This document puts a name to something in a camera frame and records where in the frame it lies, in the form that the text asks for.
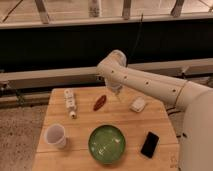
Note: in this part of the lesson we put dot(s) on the white sponge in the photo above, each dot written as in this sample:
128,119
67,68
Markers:
138,104

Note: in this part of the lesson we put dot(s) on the black smartphone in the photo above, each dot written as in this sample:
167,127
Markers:
149,145

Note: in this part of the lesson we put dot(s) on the white plastic cup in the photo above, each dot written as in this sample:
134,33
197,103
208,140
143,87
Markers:
55,135

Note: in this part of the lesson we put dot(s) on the green bowl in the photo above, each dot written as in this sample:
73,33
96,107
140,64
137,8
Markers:
106,144

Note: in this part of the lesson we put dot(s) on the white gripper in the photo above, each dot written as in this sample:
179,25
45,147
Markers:
114,87

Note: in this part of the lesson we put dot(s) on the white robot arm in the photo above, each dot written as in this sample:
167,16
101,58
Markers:
195,100

